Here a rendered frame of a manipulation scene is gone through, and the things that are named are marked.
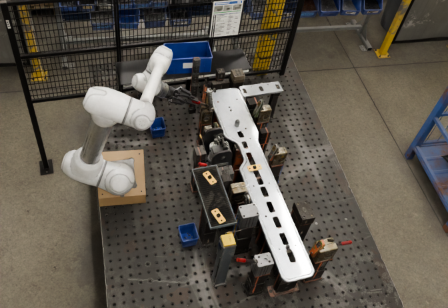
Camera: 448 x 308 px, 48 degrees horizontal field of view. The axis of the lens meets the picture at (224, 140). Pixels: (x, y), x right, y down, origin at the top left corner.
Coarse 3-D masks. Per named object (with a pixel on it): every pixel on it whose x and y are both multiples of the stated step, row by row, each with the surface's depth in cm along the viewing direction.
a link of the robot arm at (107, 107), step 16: (96, 96) 219; (112, 96) 221; (128, 96) 226; (96, 112) 221; (112, 112) 221; (96, 128) 234; (96, 144) 245; (64, 160) 266; (80, 160) 260; (96, 160) 260; (80, 176) 266; (96, 176) 268
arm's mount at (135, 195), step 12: (108, 156) 291; (120, 156) 292; (132, 156) 293; (144, 168) 296; (144, 180) 297; (108, 192) 293; (132, 192) 296; (144, 192) 298; (108, 204) 299; (120, 204) 301
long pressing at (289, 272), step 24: (216, 96) 328; (240, 96) 330; (240, 120) 316; (240, 144) 303; (240, 168) 292; (264, 168) 294; (264, 216) 273; (288, 216) 275; (288, 240) 265; (288, 264) 256
